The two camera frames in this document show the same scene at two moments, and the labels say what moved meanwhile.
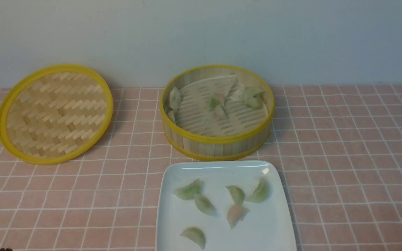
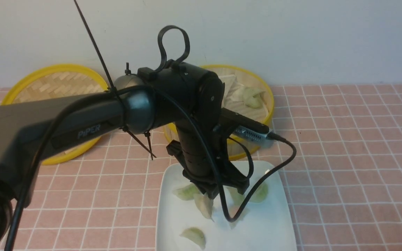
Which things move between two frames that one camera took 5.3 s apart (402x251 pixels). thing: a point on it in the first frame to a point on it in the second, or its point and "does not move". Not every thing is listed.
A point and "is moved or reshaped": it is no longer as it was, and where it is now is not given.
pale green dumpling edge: x=175 y=98 is moved or reshaped
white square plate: x=223 y=205 does not move
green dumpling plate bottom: x=196 y=234 does not move
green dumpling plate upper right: x=260 y=193 does not move
